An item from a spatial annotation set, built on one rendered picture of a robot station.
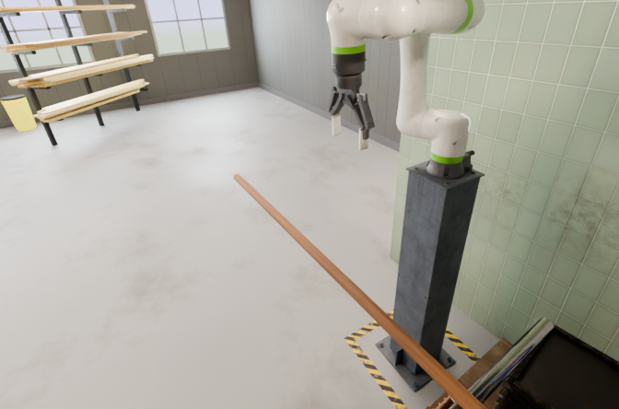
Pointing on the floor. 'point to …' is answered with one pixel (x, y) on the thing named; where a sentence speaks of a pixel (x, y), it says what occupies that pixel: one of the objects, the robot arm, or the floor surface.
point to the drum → (19, 111)
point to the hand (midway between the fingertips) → (349, 138)
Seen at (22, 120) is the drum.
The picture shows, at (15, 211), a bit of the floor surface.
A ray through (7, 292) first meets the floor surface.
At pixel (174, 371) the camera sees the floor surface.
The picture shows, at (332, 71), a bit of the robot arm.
